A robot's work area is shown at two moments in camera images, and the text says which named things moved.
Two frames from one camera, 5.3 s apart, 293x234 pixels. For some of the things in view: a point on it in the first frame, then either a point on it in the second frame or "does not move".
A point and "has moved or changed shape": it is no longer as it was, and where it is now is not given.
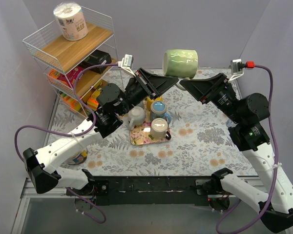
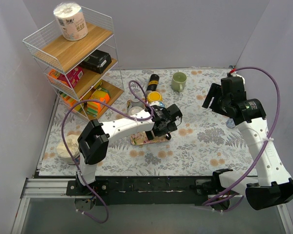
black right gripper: x=214 y=87 -> x=215 y=100
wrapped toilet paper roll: x=71 y=20 does not move
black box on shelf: x=97 y=57 does not move
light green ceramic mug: x=180 y=63 has moved or changed shape
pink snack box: x=71 y=77 does not move
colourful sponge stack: x=74 y=105 does not move
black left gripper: x=146 y=83 -> x=158 y=131
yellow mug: x=149 y=101 does not move
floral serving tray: x=141 y=134 does not move
